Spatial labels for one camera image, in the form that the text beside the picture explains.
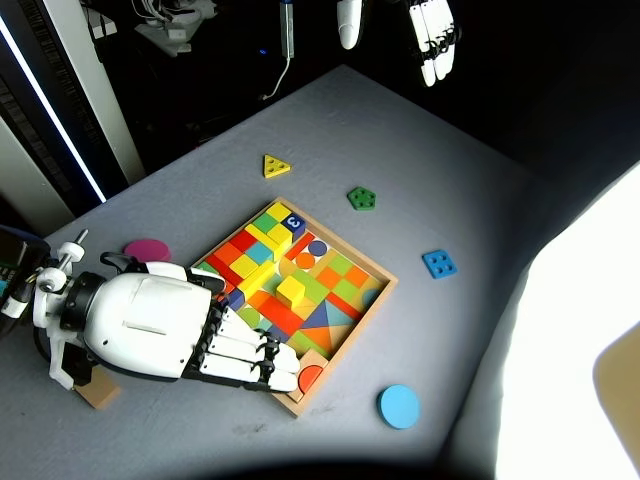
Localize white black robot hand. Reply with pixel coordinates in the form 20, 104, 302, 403
82, 260, 303, 395
335, 0, 464, 89

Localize plain wooden rectangular block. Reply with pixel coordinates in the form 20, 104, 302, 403
72, 367, 123, 411

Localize green pentagon block with holes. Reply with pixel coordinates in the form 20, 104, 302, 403
346, 186, 378, 212

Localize yellow triangle block with holes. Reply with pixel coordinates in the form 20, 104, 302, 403
262, 153, 293, 180

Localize blue square block with holes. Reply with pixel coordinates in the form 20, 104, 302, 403
421, 249, 458, 280

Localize wooden block tray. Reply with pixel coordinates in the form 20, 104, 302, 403
191, 196, 400, 418

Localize magenta disc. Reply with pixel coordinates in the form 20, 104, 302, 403
123, 238, 173, 265

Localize grey table cloth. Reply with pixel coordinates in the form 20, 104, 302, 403
0, 63, 640, 480

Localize white light strip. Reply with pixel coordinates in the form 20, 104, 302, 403
0, 14, 108, 204

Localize white pillar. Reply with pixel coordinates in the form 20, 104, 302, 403
42, 0, 146, 186

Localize light blue disc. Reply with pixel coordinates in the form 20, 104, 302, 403
376, 383, 422, 431

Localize beige wooden board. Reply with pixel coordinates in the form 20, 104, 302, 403
592, 323, 640, 451

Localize power strip with white cable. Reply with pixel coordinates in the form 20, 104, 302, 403
260, 0, 297, 101

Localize white bracket with cables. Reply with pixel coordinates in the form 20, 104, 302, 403
130, 0, 220, 59

